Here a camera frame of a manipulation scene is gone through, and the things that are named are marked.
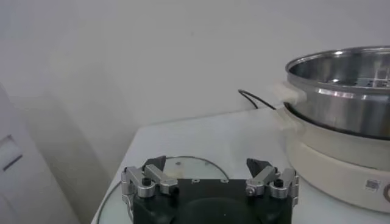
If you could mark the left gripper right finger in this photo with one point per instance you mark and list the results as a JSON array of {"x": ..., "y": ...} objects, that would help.
[{"x": 262, "y": 179}]

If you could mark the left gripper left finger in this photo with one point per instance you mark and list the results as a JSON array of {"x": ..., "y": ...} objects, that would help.
[{"x": 164, "y": 181}]

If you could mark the round glass pot lid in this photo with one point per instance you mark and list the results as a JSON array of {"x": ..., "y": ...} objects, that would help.
[{"x": 195, "y": 169}]

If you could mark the cream electric cooker base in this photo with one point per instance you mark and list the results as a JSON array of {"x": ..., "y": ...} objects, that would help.
[{"x": 329, "y": 170}]

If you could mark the white cabinet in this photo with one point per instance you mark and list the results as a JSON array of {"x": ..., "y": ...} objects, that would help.
[{"x": 18, "y": 182}]

